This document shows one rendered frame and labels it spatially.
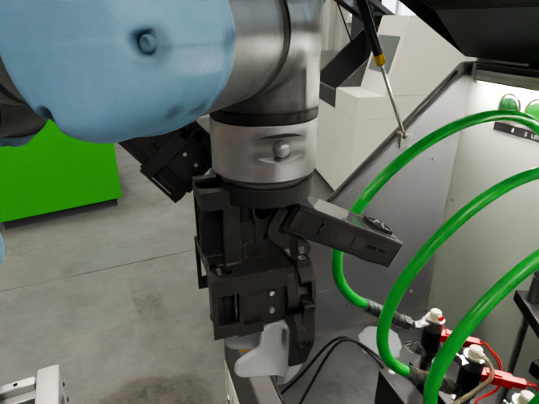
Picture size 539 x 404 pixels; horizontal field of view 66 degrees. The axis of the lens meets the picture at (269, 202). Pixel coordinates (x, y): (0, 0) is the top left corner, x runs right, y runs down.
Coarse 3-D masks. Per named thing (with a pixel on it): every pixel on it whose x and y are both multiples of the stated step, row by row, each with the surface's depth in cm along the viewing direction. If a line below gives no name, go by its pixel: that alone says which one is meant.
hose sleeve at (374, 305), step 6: (372, 306) 57; (378, 306) 57; (366, 312) 57; (372, 312) 57; (378, 312) 57; (396, 312) 60; (396, 318) 59; (402, 318) 60; (396, 324) 60; (402, 324) 60
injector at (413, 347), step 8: (424, 328) 63; (432, 328) 62; (440, 328) 62; (424, 336) 64; (432, 336) 63; (440, 336) 63; (416, 344) 64; (424, 344) 64; (432, 344) 63; (416, 352) 64; (424, 352) 64; (432, 352) 64; (424, 360) 65; (432, 360) 66; (424, 368) 66; (416, 384) 68
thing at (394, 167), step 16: (480, 112) 50; (496, 112) 51; (512, 112) 51; (448, 128) 49; (464, 128) 50; (416, 144) 49; (432, 144) 49; (400, 160) 49; (384, 176) 49; (368, 192) 49; (352, 208) 50; (336, 256) 51; (336, 272) 52
